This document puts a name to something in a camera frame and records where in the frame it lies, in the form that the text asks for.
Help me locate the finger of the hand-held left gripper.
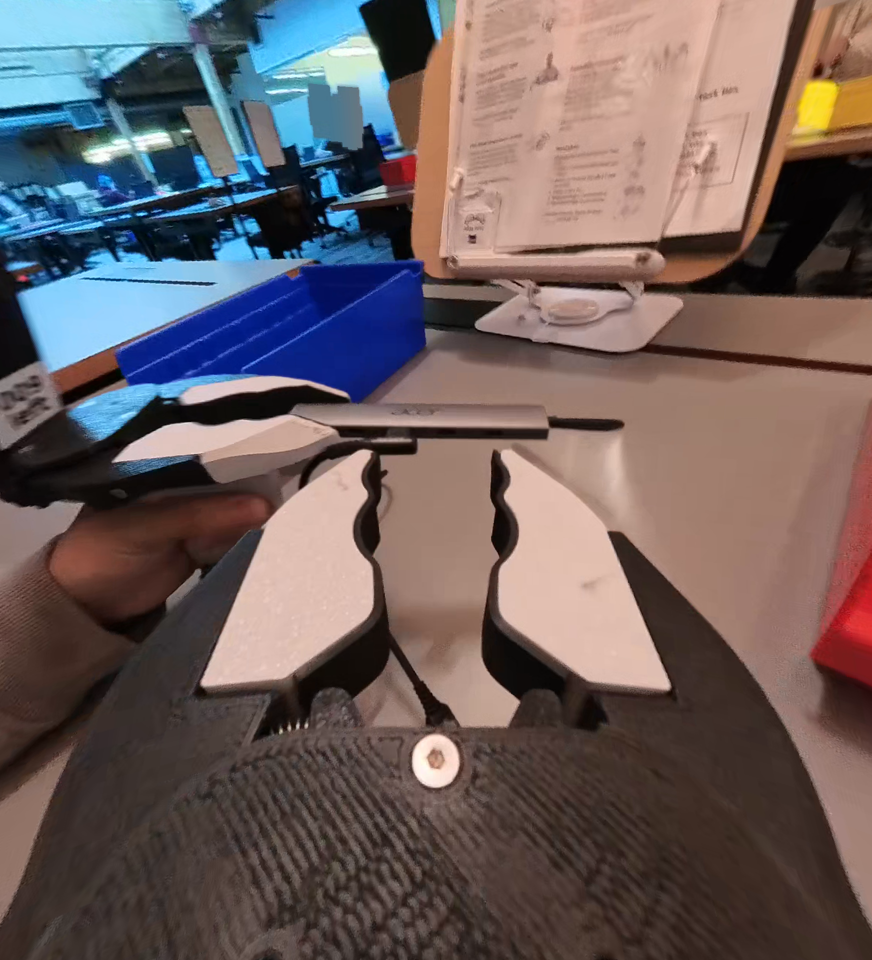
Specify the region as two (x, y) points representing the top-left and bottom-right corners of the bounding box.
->
(179, 375), (352, 411)
(113, 414), (343, 489)

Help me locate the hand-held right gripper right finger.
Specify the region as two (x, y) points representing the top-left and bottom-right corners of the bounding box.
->
(482, 447), (675, 696)

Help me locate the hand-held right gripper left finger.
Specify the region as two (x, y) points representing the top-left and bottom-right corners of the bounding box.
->
(199, 448), (392, 696)

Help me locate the black cable with angled plug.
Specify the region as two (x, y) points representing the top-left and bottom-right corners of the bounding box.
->
(297, 437), (458, 727)

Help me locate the grey USB hub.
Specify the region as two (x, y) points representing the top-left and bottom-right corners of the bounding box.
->
(289, 402), (551, 441)

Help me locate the red plastic bin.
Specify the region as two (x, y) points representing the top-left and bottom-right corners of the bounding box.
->
(811, 307), (872, 710)

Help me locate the white desk with wooden edge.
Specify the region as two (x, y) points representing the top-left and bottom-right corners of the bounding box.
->
(18, 258), (319, 393)

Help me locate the white printed task sheet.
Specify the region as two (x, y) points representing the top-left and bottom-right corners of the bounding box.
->
(661, 0), (817, 239)

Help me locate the person's left hand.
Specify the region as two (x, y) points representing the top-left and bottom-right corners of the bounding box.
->
(49, 493), (274, 633)

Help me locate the blue plastic bin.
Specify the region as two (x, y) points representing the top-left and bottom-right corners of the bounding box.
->
(115, 260), (427, 403)

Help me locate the brown board on stand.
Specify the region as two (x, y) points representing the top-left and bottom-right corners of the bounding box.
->
(242, 99), (287, 169)
(183, 105), (240, 181)

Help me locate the lens wipe packet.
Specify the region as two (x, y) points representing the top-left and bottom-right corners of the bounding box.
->
(453, 196), (502, 254)

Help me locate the wooden document stand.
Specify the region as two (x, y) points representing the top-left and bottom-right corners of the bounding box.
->
(387, 0), (838, 355)

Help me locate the black panel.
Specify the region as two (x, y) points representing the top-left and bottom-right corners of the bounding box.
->
(359, 0), (437, 84)

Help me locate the laminated exercise instruction sheet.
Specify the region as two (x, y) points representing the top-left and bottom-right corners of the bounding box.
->
(439, 0), (724, 258)

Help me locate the yellow plastic bin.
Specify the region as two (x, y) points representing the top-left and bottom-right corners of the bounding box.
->
(794, 63), (872, 138)

